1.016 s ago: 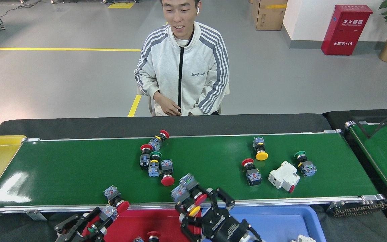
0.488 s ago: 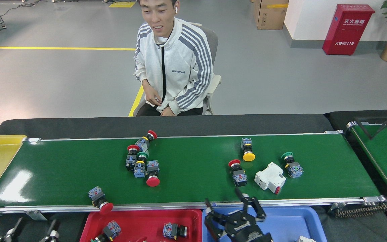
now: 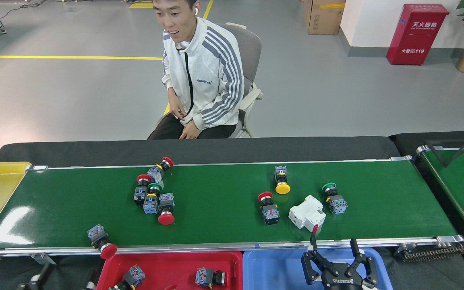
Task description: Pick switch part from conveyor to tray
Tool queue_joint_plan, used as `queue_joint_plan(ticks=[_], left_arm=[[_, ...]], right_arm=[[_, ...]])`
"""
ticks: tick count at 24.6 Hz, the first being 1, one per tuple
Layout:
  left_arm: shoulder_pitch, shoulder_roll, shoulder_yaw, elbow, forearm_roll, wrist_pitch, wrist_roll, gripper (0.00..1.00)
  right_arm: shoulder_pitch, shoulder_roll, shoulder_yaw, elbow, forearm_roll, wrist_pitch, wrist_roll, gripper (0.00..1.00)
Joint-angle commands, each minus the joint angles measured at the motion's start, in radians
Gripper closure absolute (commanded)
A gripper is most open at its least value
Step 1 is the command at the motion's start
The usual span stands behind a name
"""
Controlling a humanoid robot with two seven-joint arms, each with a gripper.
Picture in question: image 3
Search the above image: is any long green conveyor belt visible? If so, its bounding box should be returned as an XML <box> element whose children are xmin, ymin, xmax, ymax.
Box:
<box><xmin>0</xmin><ymin>155</ymin><xmax>464</xmax><ymax>261</ymax></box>

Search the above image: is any grey office chair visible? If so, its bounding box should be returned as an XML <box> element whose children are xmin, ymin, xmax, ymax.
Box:
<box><xmin>216</xmin><ymin>22</ymin><xmax>264</xmax><ymax>139</ymax></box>

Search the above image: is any brown cardboard box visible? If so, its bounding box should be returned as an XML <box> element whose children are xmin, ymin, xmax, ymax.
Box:
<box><xmin>304</xmin><ymin>0</ymin><xmax>347</xmax><ymax>35</ymax></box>

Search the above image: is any green mushroom push button switch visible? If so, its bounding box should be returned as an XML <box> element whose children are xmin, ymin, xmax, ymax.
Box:
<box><xmin>143</xmin><ymin>183</ymin><xmax>163</xmax><ymax>214</ymax></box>
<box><xmin>322</xmin><ymin>182</ymin><xmax>348</xmax><ymax>215</ymax></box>
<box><xmin>109</xmin><ymin>265</ymin><xmax>145</xmax><ymax>290</ymax></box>

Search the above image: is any black drive chain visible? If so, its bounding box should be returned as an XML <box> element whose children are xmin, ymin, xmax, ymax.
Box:
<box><xmin>395</xmin><ymin>242</ymin><xmax>464</xmax><ymax>262</ymax></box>

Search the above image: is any person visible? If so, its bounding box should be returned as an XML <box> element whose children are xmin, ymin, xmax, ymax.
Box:
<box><xmin>147</xmin><ymin>0</ymin><xmax>245</xmax><ymax>140</ymax></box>

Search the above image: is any white circuit breaker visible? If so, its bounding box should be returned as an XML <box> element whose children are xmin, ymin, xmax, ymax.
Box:
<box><xmin>288</xmin><ymin>195</ymin><xmax>326</xmax><ymax>235</ymax></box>

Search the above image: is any red plastic tray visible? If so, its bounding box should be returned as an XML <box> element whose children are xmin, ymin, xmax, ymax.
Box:
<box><xmin>96</xmin><ymin>252</ymin><xmax>243</xmax><ymax>290</ymax></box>

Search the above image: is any yellow mushroom push button switch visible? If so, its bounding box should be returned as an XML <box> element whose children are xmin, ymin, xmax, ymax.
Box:
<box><xmin>274</xmin><ymin>166</ymin><xmax>291</xmax><ymax>195</ymax></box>

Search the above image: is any black table cloth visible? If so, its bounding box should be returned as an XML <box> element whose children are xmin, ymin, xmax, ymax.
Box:
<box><xmin>0</xmin><ymin>136</ymin><xmax>401</xmax><ymax>166</ymax></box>

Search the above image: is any black cable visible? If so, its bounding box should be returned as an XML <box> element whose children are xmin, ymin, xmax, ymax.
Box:
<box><xmin>425</xmin><ymin>133</ymin><xmax>464</xmax><ymax>168</ymax></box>

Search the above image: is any person's left hand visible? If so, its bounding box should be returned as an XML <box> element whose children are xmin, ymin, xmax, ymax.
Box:
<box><xmin>179</xmin><ymin>120</ymin><xmax>202</xmax><ymax>140</ymax></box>

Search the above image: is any red fire extinguisher box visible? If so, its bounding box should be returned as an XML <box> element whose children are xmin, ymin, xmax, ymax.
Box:
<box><xmin>386</xmin><ymin>4</ymin><xmax>450</xmax><ymax>66</ymax></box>

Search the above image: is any person's right hand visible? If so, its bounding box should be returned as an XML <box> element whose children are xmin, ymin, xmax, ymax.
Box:
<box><xmin>170</xmin><ymin>99</ymin><xmax>187</xmax><ymax>120</ymax></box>

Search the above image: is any blue plastic tray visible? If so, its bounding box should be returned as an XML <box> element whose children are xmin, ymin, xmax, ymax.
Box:
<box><xmin>243</xmin><ymin>248</ymin><xmax>394</xmax><ymax>290</ymax></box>

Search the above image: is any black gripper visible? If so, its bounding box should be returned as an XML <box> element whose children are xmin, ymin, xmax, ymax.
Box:
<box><xmin>301</xmin><ymin>234</ymin><xmax>379</xmax><ymax>290</ymax></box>

